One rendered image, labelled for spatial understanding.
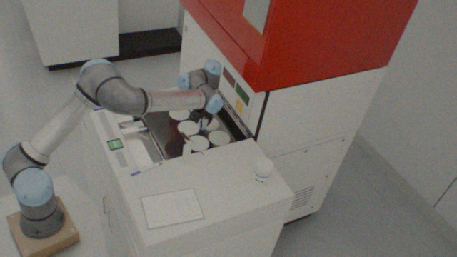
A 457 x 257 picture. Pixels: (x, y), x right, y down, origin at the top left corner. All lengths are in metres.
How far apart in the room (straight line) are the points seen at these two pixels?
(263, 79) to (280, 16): 0.27
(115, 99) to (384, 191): 2.38
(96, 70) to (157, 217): 0.55
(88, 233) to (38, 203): 0.27
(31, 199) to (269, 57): 0.97
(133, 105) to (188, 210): 0.44
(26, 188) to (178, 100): 0.58
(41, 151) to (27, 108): 1.97
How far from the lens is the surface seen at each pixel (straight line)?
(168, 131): 1.97
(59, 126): 1.55
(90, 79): 1.50
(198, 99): 1.60
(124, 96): 1.42
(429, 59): 3.05
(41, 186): 1.52
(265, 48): 1.61
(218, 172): 1.73
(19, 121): 3.45
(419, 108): 3.15
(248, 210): 1.64
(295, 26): 1.63
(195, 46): 2.30
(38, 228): 1.64
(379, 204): 3.26
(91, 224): 1.75
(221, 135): 1.98
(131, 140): 1.95
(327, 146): 2.34
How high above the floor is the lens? 2.25
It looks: 42 degrees down
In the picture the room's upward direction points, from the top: 11 degrees clockwise
